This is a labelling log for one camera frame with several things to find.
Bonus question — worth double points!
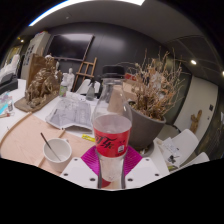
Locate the white plaster bust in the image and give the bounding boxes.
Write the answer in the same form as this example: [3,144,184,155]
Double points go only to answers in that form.
[63,67,76,93]

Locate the small yellow flat item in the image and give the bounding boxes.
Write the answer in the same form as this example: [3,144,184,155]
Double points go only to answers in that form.
[81,133,97,143]

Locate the green-tinted plastic bottle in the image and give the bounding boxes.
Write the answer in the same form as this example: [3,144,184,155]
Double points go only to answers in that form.
[59,79,69,98]

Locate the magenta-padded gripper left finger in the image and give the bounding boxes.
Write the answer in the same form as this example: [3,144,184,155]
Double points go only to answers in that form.
[60,144,101,190]

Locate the cardboard box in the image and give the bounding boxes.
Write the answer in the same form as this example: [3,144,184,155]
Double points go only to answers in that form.
[106,78,134,116]

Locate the white chair behind table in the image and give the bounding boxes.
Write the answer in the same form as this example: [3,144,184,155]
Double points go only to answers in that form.
[75,78,101,96]

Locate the wooden figure by wall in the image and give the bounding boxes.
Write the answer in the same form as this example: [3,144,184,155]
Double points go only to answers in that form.
[189,109,203,134]

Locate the white ceramic mug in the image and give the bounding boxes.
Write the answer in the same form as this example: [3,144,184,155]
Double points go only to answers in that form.
[42,137,73,173]

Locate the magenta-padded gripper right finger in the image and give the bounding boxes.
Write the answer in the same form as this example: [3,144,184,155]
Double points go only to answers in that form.
[123,144,164,190]

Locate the grey spray bottle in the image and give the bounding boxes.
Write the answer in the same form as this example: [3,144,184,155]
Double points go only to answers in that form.
[85,77,97,102]

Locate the wooden easel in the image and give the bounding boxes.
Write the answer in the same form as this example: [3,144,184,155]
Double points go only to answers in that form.
[72,56,98,93]

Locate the papers on chair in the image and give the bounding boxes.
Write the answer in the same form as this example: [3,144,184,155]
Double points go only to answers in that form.
[156,136,183,166]

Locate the open grey newspaper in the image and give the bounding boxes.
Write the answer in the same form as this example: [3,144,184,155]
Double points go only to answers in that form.
[44,91,98,132]

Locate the grey pot with dried plant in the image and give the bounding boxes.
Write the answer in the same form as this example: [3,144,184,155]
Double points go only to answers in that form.
[124,48,186,153]

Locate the stack of white canvases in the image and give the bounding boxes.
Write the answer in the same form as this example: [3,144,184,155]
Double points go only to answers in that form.
[0,54,21,84]

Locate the tan canvas table mat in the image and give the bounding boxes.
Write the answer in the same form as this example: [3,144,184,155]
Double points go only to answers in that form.
[0,112,98,178]

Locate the clear red-label drink bottle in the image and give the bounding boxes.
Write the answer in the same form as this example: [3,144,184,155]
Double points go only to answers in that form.
[91,64,133,183]

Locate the black wall screen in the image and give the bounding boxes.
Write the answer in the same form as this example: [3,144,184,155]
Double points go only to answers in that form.
[46,33,95,63]

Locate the white chair with papers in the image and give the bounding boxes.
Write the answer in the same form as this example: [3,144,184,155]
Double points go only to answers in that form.
[156,128,200,168]

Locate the dark grey stacked boxes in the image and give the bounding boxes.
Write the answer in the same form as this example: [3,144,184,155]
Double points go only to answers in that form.
[0,78,19,96]

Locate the colourful painted sheet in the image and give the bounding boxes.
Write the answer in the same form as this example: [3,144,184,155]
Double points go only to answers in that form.
[0,91,16,118]

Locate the metal stirrer in mug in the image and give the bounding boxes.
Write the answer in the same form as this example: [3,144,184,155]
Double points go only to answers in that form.
[40,132,63,162]

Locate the grey plant pot saucer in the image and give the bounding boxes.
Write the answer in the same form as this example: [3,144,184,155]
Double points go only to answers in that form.
[139,139,158,158]

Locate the white cabinet with posters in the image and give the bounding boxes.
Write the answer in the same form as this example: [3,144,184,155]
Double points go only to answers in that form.
[20,31,51,81]

